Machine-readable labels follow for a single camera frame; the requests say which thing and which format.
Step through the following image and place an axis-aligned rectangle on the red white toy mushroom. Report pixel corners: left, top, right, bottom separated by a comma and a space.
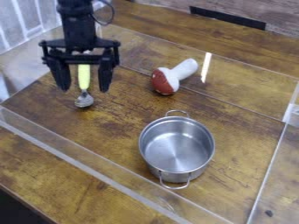
151, 59, 199, 95

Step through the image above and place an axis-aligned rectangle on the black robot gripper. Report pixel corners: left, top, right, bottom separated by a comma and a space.
38, 17, 122, 94

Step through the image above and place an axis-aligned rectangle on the clear acrylic barrier wall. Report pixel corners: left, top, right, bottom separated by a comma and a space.
0, 26, 299, 224

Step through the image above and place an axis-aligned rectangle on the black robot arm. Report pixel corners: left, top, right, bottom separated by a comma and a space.
39, 0, 121, 93

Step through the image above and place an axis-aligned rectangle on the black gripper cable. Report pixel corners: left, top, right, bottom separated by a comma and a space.
91, 0, 118, 26

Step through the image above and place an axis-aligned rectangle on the stainless steel pot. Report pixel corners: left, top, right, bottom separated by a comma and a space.
138, 109, 215, 190

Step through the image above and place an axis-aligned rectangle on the green handled metal spoon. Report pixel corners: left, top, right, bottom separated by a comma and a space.
75, 65, 94, 108

